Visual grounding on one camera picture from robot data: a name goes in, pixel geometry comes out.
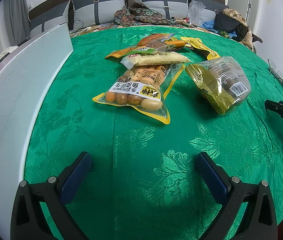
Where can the yellow snack packet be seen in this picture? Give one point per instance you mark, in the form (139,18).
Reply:
(201,47)

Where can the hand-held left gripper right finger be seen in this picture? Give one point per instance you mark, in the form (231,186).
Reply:
(211,177)

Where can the dark floral cloth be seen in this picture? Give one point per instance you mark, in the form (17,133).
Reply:
(141,15)

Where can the clear bag of green-gold packets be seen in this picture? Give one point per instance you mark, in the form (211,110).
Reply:
(221,85)

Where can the cream cracker packet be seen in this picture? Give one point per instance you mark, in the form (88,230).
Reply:
(156,59)

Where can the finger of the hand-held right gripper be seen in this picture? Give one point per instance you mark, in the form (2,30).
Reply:
(274,106)

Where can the clear yellow-edged peanut bag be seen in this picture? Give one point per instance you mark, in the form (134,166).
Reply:
(136,92)

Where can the eyeglasses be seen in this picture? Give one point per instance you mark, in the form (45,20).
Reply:
(272,66)

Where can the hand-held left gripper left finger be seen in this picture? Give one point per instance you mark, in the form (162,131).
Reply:
(76,177)

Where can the clear plastic bag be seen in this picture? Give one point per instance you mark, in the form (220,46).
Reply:
(195,12)

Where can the green floral blanket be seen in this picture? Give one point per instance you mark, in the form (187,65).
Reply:
(136,142)

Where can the beige cloth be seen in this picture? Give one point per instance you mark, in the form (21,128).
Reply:
(239,15)

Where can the black bag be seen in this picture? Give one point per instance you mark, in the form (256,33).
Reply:
(227,22)

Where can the grey pillow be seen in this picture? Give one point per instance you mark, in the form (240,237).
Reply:
(209,7)
(49,17)
(154,1)
(89,7)

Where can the clear packet with orange snack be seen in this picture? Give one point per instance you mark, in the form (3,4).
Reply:
(171,44)

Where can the white cloth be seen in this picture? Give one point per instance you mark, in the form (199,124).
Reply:
(5,53)

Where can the blue cloth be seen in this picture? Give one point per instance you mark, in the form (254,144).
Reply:
(209,25)

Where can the orange sausage snack packet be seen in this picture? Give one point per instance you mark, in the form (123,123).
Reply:
(120,54)

